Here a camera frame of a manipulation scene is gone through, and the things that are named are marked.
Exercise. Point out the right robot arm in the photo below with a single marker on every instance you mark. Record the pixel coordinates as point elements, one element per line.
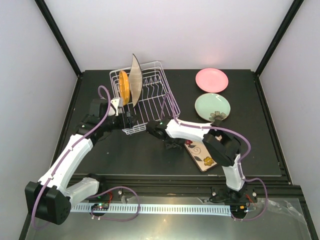
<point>225,146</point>

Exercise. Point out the green floral plate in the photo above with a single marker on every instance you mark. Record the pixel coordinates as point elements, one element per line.
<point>212,106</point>

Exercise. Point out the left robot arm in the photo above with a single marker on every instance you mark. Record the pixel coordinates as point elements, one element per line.
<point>50,198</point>

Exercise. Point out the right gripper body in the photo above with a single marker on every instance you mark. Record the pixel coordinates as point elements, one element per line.
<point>173,142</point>

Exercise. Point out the white slotted cable duct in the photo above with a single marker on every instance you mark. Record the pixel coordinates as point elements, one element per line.
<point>160,209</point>

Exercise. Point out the left black frame post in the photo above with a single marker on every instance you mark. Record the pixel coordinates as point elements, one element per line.
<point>46,13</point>

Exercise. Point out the orange dotted scalloped plate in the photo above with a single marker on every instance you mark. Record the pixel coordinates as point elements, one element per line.
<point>124,87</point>

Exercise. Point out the white wire dish rack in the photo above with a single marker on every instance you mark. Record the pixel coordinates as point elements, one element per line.
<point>153,104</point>

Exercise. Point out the pink round plate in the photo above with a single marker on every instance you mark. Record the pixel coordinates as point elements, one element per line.
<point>211,80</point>

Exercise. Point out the white square plate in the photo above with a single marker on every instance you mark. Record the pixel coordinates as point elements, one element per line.
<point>135,79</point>

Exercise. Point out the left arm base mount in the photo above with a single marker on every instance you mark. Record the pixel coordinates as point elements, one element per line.
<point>108,193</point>

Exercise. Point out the right black frame post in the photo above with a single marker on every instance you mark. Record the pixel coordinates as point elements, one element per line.
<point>286,22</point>

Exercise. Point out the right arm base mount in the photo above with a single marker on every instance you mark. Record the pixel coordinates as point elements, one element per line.
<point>223,194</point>

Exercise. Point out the black frame post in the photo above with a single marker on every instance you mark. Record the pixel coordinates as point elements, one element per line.
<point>46,13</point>
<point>286,22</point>

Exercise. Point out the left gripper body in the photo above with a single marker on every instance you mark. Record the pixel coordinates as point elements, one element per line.
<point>122,124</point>

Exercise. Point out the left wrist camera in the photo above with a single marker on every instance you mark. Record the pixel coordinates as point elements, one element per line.
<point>115,105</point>

